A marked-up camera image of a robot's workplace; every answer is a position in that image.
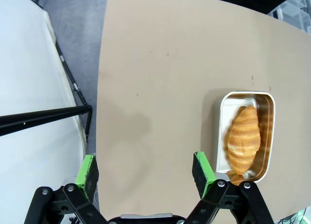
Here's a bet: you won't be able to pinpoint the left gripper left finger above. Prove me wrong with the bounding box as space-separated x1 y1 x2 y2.
24 154 109 224

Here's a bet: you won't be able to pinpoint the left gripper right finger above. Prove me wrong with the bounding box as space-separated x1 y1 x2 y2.
186 151 275 224

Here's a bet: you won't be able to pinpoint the golden croissant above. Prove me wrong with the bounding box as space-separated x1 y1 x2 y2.
227 105 262 175

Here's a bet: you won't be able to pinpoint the rectangular steel container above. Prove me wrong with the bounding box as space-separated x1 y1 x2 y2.
213 91 276 185

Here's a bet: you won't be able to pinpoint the black tripod legs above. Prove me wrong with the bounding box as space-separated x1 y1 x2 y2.
0 40 93 144

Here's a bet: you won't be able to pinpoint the white side table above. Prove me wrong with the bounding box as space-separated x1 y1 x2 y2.
0 0 88 224

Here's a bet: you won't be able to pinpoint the person's black shirt torso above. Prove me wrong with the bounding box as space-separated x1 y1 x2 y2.
216 0 302 15

